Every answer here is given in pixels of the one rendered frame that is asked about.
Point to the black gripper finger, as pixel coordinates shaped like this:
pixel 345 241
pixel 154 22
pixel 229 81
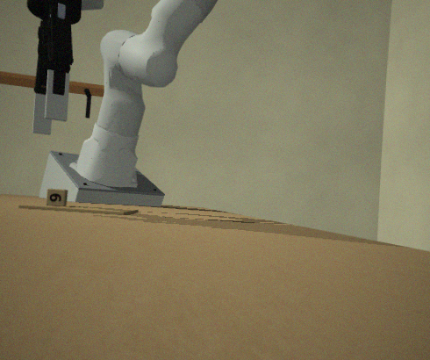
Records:
pixel 58 63
pixel 41 125

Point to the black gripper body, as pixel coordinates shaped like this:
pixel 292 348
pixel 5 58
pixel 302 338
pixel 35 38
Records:
pixel 41 9

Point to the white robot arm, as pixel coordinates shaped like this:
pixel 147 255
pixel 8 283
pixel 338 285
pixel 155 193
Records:
pixel 108 156

